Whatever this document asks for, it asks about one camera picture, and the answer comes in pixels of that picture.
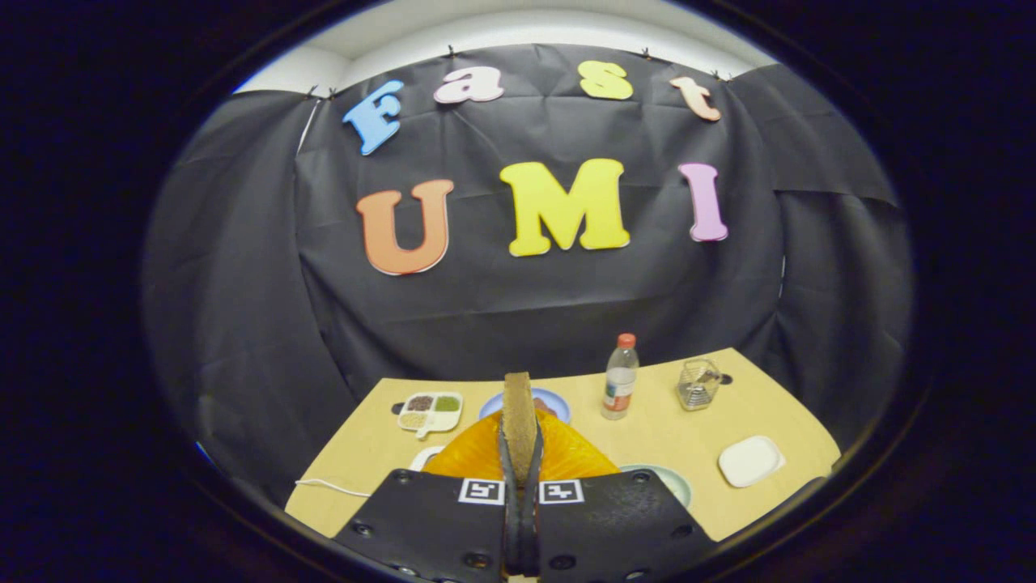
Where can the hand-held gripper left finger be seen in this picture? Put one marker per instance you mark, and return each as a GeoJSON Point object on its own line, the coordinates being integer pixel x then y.
{"type": "Point", "coordinates": [437, 526]}

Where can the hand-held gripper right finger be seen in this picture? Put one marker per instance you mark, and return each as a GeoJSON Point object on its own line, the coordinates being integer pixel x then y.
{"type": "Point", "coordinates": [607, 526]}

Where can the brown toast slice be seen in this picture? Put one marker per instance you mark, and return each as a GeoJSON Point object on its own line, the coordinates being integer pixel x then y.
{"type": "Point", "coordinates": [520, 421]}

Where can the white toaster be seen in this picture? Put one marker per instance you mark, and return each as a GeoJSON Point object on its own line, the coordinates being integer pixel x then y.
{"type": "Point", "coordinates": [425, 458]}

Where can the pale green round plate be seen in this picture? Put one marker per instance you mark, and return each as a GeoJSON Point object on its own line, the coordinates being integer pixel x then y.
{"type": "Point", "coordinates": [673, 482]}

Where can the white divided condiment tray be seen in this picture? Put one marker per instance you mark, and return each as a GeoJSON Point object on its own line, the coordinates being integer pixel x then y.
{"type": "Point", "coordinates": [430, 409]}

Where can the blue plate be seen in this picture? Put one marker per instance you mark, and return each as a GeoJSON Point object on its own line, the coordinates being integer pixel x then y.
{"type": "Point", "coordinates": [492, 405]}

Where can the clear water bottle red cap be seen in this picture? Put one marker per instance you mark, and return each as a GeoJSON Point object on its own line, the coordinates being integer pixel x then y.
{"type": "Point", "coordinates": [621, 380]}

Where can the white square plate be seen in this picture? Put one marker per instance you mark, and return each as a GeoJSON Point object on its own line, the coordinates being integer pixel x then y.
{"type": "Point", "coordinates": [751, 461]}

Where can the black backdrop cloth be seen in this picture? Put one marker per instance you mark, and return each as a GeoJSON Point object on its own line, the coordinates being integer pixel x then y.
{"type": "Point", "coordinates": [526, 308]}

